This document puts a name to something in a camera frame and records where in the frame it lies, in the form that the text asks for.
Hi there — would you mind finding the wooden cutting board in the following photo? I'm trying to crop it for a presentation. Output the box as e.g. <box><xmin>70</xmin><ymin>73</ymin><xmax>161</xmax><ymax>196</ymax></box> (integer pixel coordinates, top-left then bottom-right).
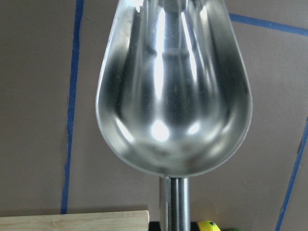
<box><xmin>0</xmin><ymin>210</ymin><xmax>149</xmax><ymax>231</ymax></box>

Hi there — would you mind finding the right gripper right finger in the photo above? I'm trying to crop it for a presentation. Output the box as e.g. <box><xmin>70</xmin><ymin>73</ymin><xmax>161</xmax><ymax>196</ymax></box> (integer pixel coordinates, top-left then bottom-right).
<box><xmin>190</xmin><ymin>222</ymin><xmax>200</xmax><ymax>231</ymax></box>

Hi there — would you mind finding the steel ice scoop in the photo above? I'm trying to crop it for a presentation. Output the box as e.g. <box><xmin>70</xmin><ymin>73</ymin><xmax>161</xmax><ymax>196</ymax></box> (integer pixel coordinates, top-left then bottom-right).
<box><xmin>95</xmin><ymin>0</ymin><xmax>252</xmax><ymax>231</ymax></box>

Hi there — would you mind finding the yellow lemon upper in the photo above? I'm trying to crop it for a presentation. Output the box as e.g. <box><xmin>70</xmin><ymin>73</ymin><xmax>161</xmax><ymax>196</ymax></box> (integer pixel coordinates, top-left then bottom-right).
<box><xmin>198</xmin><ymin>220</ymin><xmax>221</xmax><ymax>231</ymax></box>

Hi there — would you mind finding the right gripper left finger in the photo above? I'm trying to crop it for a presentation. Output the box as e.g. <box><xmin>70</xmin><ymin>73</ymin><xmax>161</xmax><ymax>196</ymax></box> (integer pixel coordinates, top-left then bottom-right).
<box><xmin>148</xmin><ymin>221</ymin><xmax>161</xmax><ymax>231</ymax></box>

